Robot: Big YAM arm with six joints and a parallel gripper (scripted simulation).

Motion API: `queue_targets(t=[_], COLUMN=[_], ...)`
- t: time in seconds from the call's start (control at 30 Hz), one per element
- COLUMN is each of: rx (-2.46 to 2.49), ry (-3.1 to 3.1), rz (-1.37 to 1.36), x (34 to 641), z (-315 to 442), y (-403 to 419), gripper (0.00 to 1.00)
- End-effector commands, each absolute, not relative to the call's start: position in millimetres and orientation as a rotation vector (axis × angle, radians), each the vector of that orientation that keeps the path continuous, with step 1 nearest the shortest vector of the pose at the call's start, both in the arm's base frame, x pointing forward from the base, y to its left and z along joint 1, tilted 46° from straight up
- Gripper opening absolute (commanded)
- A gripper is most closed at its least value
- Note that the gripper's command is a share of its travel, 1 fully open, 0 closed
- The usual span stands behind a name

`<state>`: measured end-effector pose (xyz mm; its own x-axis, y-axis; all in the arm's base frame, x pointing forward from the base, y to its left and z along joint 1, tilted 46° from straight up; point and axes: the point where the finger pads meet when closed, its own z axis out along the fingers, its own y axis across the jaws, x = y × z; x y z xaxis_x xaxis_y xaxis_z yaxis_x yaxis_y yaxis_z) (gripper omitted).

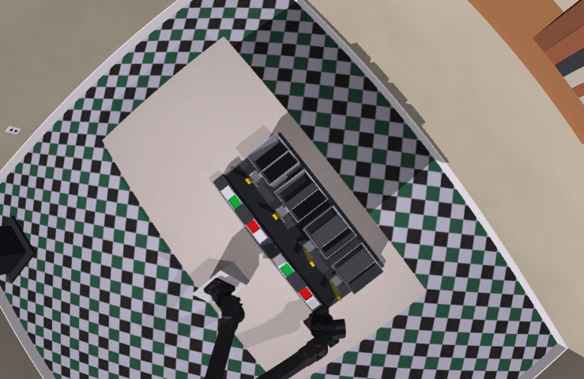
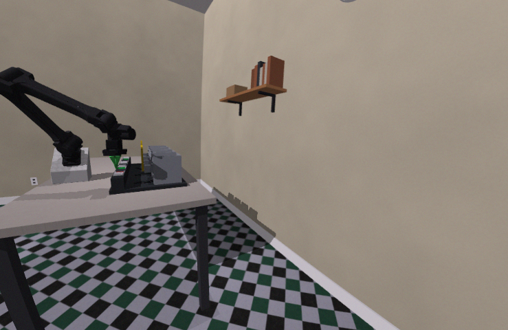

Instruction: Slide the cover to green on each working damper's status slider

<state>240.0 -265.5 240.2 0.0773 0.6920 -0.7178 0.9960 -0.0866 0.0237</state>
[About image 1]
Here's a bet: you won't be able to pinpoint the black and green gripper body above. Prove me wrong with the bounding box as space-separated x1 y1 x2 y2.
303 306 333 330

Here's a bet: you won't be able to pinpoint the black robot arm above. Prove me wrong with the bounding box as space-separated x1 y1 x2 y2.
204 278 346 379

